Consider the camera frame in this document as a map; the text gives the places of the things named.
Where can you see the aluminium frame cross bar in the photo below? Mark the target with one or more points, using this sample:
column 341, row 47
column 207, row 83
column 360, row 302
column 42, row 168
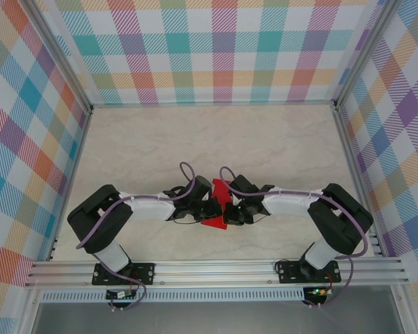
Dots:
column 212, row 103

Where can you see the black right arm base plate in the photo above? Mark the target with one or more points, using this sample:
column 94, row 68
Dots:
column 289, row 273

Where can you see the aluminium mounting rail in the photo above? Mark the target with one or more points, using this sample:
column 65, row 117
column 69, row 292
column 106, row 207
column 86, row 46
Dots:
column 212, row 273

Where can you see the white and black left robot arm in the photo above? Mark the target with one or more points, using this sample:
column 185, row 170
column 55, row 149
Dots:
column 149, row 208

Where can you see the aluminium side rail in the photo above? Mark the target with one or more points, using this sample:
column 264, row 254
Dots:
column 70, row 184
column 360, row 174

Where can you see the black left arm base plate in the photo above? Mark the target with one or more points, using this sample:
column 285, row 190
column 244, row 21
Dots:
column 143, row 273

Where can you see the red paper sheet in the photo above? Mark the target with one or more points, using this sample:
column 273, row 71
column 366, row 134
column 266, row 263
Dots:
column 220, row 191

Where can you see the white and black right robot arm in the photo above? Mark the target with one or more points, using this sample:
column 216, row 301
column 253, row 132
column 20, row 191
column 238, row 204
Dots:
column 289, row 205

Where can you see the aluminium frame post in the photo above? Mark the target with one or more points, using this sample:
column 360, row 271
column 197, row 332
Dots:
column 366, row 52
column 60, row 52

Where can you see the aluminium frame leg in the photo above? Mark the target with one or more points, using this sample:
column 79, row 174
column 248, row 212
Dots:
column 29, row 313
column 402, row 313

